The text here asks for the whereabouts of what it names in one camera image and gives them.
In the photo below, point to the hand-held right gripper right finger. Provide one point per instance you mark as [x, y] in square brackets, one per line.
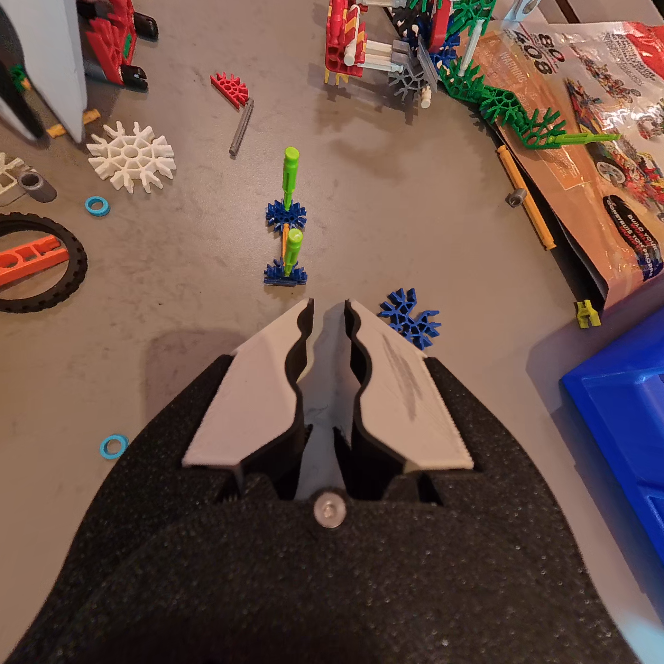
[410, 410]

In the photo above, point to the white snowflake toy connector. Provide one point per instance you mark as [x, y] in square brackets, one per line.
[130, 155]

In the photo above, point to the colourful toy construction model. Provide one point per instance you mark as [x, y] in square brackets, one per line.
[352, 46]

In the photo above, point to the beige toy connector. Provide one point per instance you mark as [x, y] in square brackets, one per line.
[9, 181]

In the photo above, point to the blue plastic bin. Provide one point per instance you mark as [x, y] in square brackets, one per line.
[622, 415]

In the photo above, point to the red half-round toy connector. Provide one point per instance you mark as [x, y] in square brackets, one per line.
[231, 88]

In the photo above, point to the black toy tyre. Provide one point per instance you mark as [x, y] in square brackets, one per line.
[78, 264]

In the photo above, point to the red and black axle piece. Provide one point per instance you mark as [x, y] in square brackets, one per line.
[106, 41]

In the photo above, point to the blue round toy connector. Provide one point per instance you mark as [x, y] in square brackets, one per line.
[277, 276]
[277, 213]

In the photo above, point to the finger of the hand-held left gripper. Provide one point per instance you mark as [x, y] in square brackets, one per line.
[57, 62]

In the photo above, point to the blue double toy connector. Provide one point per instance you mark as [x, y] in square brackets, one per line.
[410, 321]

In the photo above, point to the small grey toy spacer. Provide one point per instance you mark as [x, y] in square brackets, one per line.
[516, 197]

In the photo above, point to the thin light green rod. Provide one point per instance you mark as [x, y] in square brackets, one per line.
[586, 138]

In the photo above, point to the yellow-green toy clip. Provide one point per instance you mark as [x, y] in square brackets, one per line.
[587, 314]

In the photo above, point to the long yellow toy rod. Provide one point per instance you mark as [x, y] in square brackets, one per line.
[524, 192]

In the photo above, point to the short orange toy rod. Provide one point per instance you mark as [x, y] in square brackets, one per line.
[285, 244]

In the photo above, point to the grey toy rod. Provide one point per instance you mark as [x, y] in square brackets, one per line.
[241, 127]

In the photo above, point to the light green toy rod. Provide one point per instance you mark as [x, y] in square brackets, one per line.
[293, 249]
[289, 176]

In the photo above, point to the orange ladder toy piece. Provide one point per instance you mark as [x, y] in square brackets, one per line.
[31, 259]

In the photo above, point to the printed plastic bag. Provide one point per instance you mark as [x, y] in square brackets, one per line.
[596, 181]

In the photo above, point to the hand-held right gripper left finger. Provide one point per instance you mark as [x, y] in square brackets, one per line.
[249, 394]

